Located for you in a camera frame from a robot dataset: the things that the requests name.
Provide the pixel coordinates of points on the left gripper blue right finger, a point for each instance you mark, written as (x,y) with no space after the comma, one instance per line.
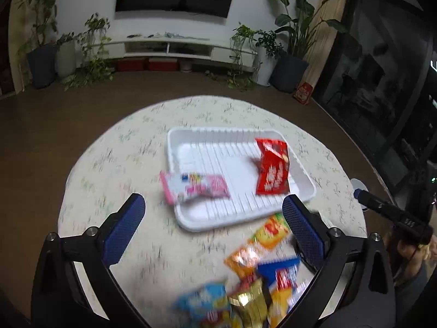
(309,231)

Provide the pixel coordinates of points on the left plant in white pot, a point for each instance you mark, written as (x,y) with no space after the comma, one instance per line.
(91,45)

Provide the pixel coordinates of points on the white bucket on floor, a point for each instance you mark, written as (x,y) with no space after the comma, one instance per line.
(358,186)

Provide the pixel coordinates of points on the left plant in dark pot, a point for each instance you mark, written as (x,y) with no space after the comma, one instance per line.
(40,52)

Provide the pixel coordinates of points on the blue Oreo snack pack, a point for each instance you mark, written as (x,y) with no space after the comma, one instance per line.
(281,279)

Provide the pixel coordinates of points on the trailing plant in white pot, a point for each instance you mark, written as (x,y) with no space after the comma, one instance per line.
(250,58)

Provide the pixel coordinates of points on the red storage box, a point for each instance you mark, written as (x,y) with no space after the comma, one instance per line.
(162,64)
(130,64)

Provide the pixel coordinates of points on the red snack bag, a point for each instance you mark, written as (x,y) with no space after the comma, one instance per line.
(273,167)

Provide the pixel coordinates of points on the blue panda snack packet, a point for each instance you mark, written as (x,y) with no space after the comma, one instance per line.
(208,306)

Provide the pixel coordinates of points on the white plastic tray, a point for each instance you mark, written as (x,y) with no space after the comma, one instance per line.
(232,153)

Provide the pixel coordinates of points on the person's right hand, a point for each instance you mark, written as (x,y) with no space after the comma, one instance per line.
(413,259)

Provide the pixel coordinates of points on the white TV console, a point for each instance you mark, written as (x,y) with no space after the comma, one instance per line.
(196,50)

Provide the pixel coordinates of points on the pink snack bar wrapper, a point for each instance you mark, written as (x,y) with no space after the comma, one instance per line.
(186,186)

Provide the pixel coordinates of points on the red gift box on floor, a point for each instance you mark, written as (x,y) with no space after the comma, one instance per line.
(303,93)

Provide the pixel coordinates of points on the gold foil snack packet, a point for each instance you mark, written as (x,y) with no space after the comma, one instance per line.
(250,305)

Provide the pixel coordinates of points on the orange long snack bar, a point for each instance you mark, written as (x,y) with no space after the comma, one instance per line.
(245,259)

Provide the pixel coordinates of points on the red storage box left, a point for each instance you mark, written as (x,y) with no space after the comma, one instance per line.
(130,64)

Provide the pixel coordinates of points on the red storage box right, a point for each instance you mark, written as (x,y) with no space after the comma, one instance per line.
(162,64)

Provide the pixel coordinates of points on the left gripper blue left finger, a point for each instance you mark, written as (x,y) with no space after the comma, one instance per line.
(119,228)

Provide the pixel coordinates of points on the large plant in dark pot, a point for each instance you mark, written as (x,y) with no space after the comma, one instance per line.
(301,30)

